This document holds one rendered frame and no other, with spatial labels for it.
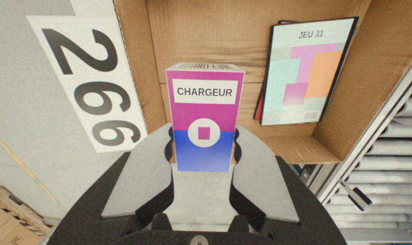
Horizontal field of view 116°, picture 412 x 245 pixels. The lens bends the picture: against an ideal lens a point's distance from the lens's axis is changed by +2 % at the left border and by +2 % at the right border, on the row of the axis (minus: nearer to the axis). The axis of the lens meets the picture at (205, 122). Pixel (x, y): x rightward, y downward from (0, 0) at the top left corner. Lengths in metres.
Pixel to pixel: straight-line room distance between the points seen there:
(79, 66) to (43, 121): 1.72
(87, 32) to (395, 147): 0.74
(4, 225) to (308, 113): 3.58
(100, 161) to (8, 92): 0.92
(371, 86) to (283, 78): 0.13
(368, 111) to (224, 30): 0.28
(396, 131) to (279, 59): 0.41
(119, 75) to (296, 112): 0.33
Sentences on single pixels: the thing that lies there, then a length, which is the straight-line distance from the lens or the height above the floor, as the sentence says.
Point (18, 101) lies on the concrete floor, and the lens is 1.98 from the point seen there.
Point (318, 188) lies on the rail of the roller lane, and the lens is 0.71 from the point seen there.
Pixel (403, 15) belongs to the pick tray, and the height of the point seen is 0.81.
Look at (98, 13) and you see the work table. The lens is 0.36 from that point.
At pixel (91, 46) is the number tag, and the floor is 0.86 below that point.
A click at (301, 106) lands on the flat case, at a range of 0.34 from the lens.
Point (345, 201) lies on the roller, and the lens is 0.79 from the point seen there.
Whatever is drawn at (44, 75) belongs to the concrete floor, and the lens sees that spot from 1.66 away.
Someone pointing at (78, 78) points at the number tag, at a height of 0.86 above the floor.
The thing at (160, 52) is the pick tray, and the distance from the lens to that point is 0.30.
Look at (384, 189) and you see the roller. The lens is 0.83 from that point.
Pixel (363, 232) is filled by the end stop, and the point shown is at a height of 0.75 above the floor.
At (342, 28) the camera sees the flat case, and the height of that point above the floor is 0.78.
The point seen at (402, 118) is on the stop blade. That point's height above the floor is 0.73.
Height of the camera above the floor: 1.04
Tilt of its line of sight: 61 degrees down
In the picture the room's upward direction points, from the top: 178 degrees counter-clockwise
